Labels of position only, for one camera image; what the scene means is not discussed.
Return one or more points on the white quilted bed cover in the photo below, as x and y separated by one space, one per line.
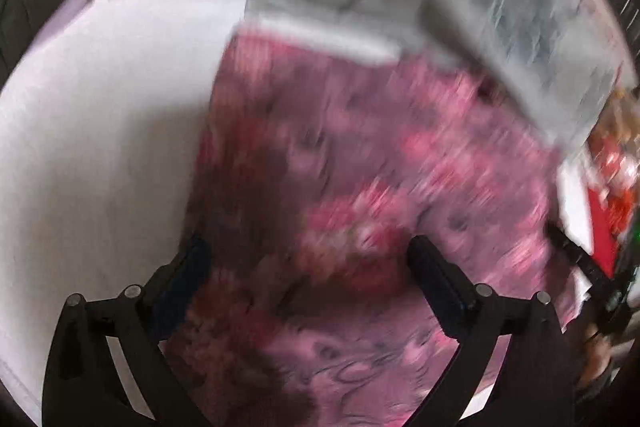
99 126

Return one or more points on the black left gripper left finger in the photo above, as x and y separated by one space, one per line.
82 387

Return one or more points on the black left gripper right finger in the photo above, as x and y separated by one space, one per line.
534 386

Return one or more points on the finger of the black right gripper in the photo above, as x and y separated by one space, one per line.
579 258

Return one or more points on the doll in red dress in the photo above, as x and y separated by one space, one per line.
614 148

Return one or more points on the purple pink floral garment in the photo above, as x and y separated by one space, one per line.
313 174

